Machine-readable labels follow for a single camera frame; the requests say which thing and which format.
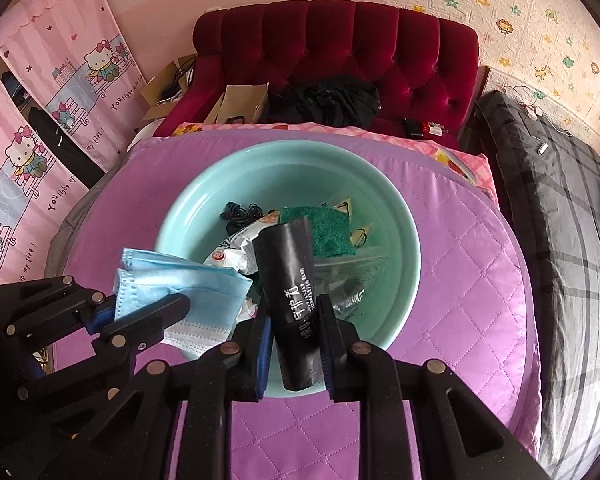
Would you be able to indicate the blue face mask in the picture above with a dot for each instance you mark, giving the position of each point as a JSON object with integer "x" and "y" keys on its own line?
{"x": 180, "y": 275}
{"x": 205, "y": 335}

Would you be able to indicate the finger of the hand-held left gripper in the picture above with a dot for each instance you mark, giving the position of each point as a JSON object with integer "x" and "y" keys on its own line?
{"x": 145, "y": 322}
{"x": 55, "y": 305}

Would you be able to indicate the small black device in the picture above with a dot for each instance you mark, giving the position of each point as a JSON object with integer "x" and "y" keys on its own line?
{"x": 412, "y": 127}

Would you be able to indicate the dark cloth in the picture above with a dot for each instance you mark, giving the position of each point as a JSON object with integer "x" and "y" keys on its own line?
{"x": 330, "y": 100}

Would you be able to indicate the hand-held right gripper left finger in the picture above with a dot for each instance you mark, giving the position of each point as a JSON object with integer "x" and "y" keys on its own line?
{"x": 265, "y": 355}

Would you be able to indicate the clear plastic bag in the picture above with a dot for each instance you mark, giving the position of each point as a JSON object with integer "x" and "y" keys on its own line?
{"x": 350, "y": 270}

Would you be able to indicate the red velvet sofa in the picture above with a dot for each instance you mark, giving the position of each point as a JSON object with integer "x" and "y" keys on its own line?
{"x": 355, "y": 45}

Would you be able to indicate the white plastic bag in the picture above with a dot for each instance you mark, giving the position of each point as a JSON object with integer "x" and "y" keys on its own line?
{"x": 247, "y": 310}

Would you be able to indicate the teal plastic basin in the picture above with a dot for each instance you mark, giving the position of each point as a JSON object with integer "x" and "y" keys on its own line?
{"x": 380, "y": 220}

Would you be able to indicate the grey plaid bed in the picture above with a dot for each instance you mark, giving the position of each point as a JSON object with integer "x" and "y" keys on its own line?
{"x": 555, "y": 210}

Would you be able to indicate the pink cartoon curtain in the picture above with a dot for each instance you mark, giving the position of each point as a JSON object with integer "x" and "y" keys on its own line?
{"x": 10, "y": 185}
{"x": 80, "y": 35}

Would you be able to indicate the black garbage bag roll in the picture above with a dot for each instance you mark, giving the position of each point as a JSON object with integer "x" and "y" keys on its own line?
{"x": 285, "y": 280}

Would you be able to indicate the cardboard box on sofa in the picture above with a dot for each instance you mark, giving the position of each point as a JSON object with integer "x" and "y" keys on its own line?
{"x": 245, "y": 102}

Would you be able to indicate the white orange snack packet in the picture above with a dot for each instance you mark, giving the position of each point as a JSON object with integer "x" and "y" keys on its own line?
{"x": 230, "y": 255}

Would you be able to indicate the black earphones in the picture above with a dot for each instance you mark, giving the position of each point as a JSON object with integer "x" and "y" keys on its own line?
{"x": 240, "y": 212}

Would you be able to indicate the small red white box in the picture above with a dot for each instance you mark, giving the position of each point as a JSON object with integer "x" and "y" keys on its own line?
{"x": 434, "y": 128}

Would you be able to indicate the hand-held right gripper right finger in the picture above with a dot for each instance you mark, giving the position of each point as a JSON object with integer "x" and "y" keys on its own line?
{"x": 326, "y": 350}

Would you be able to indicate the green scouring pad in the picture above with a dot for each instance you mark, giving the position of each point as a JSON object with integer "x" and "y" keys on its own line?
{"x": 330, "y": 230}

